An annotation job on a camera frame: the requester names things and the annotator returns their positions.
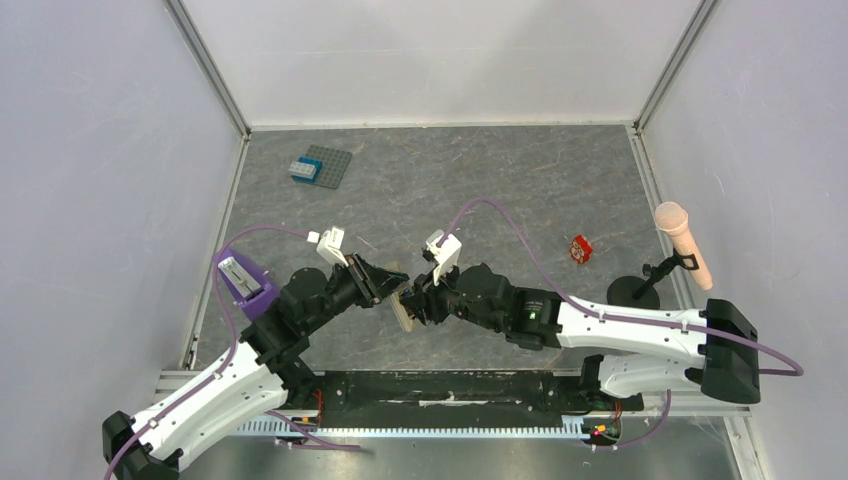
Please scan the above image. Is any purple cable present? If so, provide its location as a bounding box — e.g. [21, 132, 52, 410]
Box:
[440, 197, 805, 452]
[102, 225, 362, 480]

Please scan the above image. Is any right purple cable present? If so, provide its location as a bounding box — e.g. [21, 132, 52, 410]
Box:
[440, 197, 805, 452]

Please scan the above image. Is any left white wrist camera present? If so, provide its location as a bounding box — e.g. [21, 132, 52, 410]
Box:
[307, 226, 348, 266]

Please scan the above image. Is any white cable duct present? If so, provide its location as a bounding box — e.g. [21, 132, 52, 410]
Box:
[231, 415, 613, 441]

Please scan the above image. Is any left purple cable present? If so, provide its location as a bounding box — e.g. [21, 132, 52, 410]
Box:
[102, 225, 362, 480]

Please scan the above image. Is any pink microphone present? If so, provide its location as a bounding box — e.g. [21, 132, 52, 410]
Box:
[654, 201, 713, 291]

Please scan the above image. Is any black microphone stand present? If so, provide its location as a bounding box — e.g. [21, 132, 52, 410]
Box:
[606, 250, 700, 310]

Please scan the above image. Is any grey lego baseplate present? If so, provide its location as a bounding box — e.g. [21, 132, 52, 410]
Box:
[298, 145, 353, 189]

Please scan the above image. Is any beige remote control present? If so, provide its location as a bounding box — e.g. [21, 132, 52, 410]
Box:
[389, 280, 417, 333]

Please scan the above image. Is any blue lego brick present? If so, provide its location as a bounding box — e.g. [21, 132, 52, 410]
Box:
[291, 157, 323, 184]

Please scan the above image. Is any red toy figure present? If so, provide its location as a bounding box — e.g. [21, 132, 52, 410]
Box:
[569, 235, 593, 264]

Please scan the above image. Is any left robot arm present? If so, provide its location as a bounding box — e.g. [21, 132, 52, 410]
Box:
[102, 254, 409, 479]

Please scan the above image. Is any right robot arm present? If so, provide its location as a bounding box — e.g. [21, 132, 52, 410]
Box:
[400, 264, 761, 408]

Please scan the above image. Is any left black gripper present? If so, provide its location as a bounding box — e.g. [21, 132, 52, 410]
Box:
[303, 251, 409, 334]

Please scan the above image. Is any grey lego brick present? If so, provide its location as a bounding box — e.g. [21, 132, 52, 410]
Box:
[288, 161, 321, 181]

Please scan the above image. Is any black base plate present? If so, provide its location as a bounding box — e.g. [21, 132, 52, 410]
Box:
[283, 370, 644, 429]

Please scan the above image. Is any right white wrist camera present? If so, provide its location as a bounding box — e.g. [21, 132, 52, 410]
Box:
[424, 230, 462, 286]

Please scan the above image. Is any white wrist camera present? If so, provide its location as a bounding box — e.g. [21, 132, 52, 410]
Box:
[424, 230, 462, 286]
[307, 226, 348, 266]

